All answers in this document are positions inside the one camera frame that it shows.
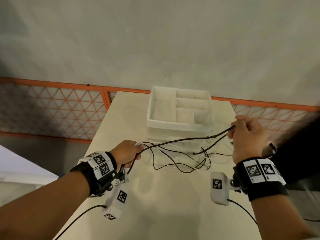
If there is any person's right hand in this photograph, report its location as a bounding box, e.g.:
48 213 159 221
228 115 270 165

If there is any person's left hand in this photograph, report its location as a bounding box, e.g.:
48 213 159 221
109 140 145 170

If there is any short black cable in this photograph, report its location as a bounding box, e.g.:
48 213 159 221
193 133 233 156

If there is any long black cable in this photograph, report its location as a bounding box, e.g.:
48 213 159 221
128 125 237 174

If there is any person's left forearm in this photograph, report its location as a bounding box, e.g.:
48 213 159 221
0 170 93 240

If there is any person's right forearm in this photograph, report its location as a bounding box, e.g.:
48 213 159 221
249 192 320 240

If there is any black wristband with marker tags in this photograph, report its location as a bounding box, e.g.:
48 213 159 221
69 151 118 198
232 158 289 202

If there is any white compartment organizer box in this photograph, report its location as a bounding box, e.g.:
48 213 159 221
146 86 214 148

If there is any orange mesh fence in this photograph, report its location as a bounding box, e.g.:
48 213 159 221
0 77 320 144

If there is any white board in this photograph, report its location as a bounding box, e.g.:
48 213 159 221
0 144 59 191

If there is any looped black cable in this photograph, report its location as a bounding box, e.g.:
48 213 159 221
149 143 234 174

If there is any white wrist camera with markers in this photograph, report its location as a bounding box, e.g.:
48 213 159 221
103 183 130 220
210 171 232 206

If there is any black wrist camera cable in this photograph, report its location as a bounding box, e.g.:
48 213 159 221
53 204 107 240
226 198 258 226

